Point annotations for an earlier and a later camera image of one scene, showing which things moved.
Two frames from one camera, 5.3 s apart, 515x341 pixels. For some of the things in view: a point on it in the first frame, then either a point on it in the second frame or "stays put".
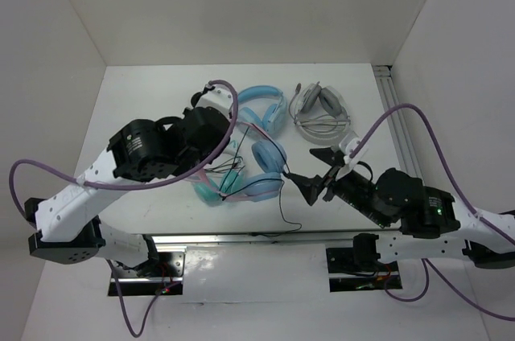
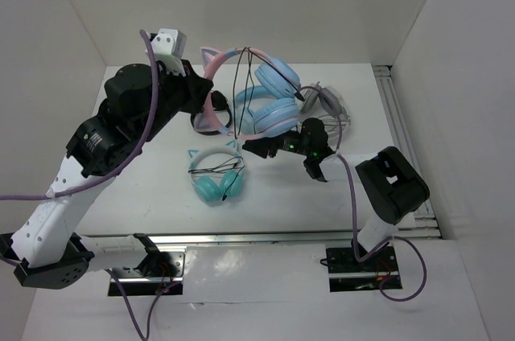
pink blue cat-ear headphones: x=269 y=159 -> x=204 y=120
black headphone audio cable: x=287 y=222 -> x=250 y=51
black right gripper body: x=348 y=190 -> x=289 y=141
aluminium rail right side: x=400 y=129 stays put
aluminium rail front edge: x=303 y=238 stays put
